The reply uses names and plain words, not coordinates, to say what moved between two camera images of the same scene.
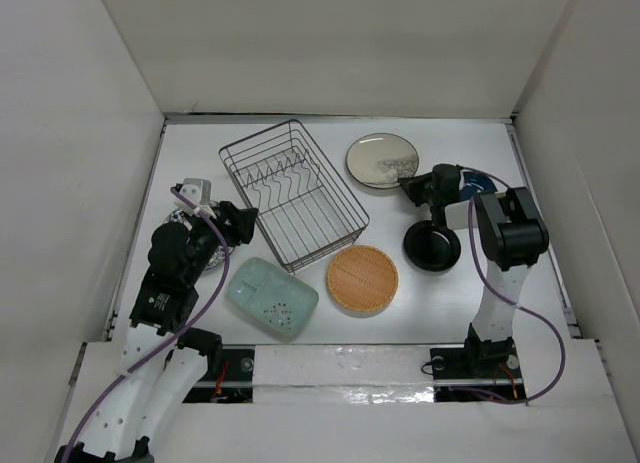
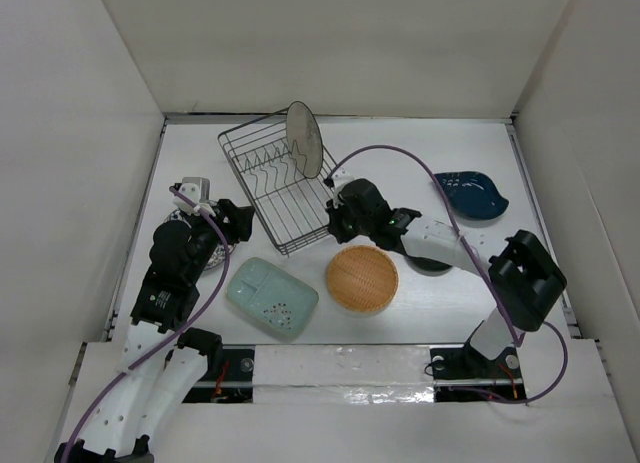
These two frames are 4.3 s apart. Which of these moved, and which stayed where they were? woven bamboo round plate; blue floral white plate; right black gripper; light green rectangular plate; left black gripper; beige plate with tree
Moved: beige plate with tree; right black gripper
Stayed: woven bamboo round plate; blue floral white plate; light green rectangular plate; left black gripper
